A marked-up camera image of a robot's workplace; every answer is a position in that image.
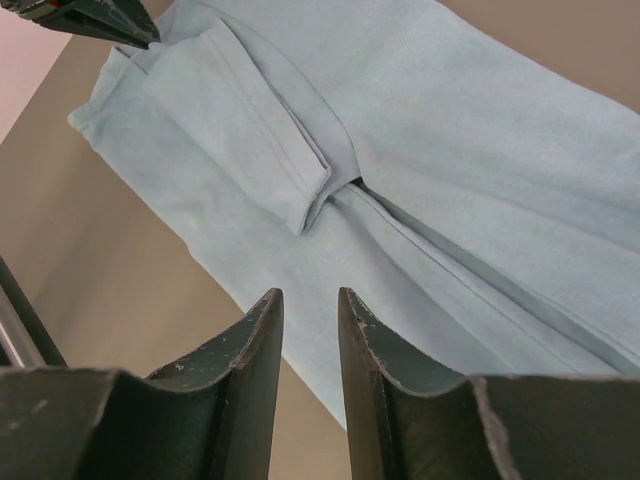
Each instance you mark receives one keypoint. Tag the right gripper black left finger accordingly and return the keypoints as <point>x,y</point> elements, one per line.
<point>206,415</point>

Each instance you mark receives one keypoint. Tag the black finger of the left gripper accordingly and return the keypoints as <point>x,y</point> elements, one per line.
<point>123,21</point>

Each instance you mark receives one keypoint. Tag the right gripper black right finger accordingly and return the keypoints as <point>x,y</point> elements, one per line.
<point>409,416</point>

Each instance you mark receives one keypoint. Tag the grey-blue t-shirt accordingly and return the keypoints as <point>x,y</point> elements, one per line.
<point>484,207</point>

